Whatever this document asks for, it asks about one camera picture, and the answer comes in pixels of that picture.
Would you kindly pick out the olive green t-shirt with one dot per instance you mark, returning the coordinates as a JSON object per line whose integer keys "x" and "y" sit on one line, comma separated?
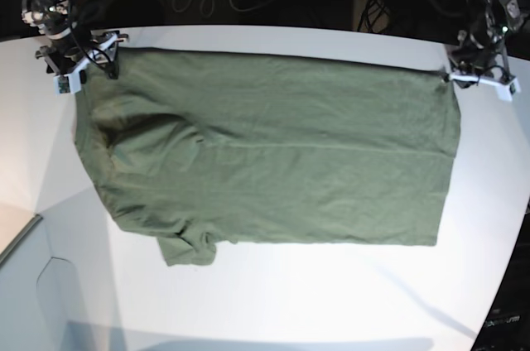
{"x": 197, "y": 148}

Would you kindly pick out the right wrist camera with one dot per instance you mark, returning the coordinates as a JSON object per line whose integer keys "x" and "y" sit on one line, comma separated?
{"x": 67, "y": 84}

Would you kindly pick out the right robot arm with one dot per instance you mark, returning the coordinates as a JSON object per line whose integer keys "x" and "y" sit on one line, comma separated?
{"x": 56, "y": 19}

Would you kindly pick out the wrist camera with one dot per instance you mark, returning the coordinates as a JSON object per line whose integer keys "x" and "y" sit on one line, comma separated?
{"x": 67, "y": 84}
{"x": 507, "y": 89}

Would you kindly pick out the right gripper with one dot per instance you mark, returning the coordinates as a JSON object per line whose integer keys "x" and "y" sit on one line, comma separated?
{"x": 75, "y": 53}

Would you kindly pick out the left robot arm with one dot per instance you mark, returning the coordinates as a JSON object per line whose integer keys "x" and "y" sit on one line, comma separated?
{"x": 492, "y": 22}

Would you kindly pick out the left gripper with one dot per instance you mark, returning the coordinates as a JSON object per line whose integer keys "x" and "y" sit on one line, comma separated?
{"x": 471, "y": 66}

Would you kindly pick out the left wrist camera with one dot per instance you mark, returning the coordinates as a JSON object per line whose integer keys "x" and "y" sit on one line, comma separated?
{"x": 507, "y": 89}

